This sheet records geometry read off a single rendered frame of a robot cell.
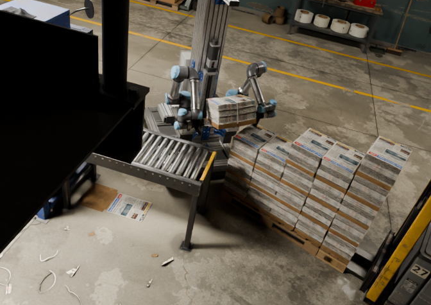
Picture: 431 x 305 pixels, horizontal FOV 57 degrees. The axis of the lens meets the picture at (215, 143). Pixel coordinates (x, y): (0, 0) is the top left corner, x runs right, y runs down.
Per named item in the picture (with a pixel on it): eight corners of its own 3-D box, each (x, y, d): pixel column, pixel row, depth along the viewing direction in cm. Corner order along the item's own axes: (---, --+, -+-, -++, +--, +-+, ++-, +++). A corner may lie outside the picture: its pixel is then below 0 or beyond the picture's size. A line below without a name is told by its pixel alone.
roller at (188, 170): (203, 151, 371) (201, 146, 369) (187, 182, 333) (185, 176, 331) (198, 151, 373) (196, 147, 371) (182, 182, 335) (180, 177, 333)
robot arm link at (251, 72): (247, 63, 378) (264, 112, 378) (255, 61, 384) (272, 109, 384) (240, 67, 387) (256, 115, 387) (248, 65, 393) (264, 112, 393)
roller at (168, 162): (183, 144, 373) (181, 140, 371) (165, 174, 335) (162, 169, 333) (179, 146, 375) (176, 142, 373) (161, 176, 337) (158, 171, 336)
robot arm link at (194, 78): (197, 68, 371) (200, 121, 366) (186, 68, 368) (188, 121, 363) (201, 65, 360) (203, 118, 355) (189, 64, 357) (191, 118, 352)
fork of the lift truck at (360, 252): (283, 206, 436) (283, 203, 434) (375, 260, 395) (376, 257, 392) (278, 210, 429) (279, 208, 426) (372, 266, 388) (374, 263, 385)
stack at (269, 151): (237, 180, 463) (253, 121, 415) (329, 234, 417) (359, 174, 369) (219, 197, 436) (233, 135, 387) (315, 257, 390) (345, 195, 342)
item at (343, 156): (336, 141, 366) (337, 140, 366) (365, 155, 355) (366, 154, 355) (321, 158, 340) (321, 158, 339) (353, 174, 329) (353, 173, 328)
